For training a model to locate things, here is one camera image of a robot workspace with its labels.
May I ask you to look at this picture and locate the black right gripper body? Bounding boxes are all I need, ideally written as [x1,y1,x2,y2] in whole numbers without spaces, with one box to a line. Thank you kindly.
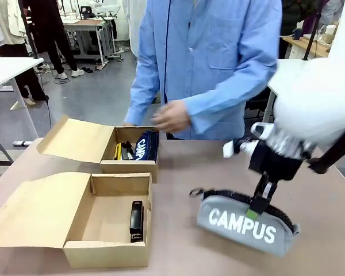
[248,140,305,182]

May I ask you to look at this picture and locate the grey CAMPUS pencil case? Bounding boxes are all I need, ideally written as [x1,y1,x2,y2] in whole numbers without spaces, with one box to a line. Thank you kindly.
[189,187,301,258]

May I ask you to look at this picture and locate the navy CAMPUS pencil case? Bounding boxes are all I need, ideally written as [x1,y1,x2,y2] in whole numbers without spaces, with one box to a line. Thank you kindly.
[134,129,159,162]

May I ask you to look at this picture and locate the person left forearm blue sleeve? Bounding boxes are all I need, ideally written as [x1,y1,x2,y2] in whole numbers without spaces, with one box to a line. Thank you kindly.
[185,62,278,136]

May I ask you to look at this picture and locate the person right forearm blue sleeve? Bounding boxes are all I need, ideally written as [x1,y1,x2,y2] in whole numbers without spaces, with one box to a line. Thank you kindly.
[123,80,162,127]

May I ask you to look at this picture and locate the cardboard box with navy case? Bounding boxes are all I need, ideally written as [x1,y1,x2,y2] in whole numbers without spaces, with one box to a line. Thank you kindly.
[36,114,161,184]

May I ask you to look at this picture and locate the cardboard box with single stapler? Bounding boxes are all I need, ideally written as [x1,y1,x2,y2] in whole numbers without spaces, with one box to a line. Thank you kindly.
[0,171,154,269]

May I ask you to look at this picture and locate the person left hand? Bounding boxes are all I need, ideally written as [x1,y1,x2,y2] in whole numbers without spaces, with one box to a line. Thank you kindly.
[151,100,192,134]

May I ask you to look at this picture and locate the wooden workbench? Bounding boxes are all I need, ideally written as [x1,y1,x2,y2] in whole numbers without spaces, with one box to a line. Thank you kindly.
[280,30,339,60]

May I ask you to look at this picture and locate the black light stand pole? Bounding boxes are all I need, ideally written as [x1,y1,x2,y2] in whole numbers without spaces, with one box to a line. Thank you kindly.
[302,0,328,62]

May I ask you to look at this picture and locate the person torso in blue shirt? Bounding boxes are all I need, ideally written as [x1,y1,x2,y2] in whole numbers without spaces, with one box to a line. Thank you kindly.
[136,0,282,141]

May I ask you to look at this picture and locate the white cylinder container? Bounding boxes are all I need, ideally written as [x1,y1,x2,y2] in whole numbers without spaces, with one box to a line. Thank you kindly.
[324,24,338,44]

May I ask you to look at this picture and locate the bystander in dark jacket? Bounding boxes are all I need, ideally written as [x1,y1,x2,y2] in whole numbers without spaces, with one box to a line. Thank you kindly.
[278,0,324,60]

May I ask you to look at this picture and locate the white hanging cloth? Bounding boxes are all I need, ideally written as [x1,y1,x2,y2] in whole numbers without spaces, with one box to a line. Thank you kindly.
[122,0,147,58]

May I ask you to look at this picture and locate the grey sewing machine table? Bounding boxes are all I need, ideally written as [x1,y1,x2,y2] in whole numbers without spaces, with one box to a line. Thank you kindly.
[62,19,119,71]

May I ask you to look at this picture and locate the white sewing machine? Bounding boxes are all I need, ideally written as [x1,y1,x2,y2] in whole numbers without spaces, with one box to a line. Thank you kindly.
[80,0,118,18]

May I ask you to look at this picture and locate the bystander in black clothes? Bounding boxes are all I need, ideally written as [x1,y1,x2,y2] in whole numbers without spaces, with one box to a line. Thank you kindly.
[28,0,86,81]

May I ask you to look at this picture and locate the white side table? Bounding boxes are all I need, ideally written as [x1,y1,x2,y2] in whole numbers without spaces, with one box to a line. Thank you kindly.
[0,56,44,139]

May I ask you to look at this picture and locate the black tripod pole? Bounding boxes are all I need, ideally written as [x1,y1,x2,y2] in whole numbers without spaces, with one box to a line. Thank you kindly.
[18,0,40,58]

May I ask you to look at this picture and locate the bystander in cream jacket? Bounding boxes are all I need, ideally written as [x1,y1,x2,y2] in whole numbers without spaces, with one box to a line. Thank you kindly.
[0,0,49,106]

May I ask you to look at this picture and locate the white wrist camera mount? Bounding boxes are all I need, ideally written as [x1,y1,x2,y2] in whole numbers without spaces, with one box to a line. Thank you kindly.
[223,122,275,159]

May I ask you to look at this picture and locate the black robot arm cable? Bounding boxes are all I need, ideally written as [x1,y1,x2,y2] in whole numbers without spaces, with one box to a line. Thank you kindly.
[307,126,345,175]

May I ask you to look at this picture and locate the black floor cable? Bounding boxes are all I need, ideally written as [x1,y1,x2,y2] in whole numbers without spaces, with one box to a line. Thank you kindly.
[36,64,71,131]

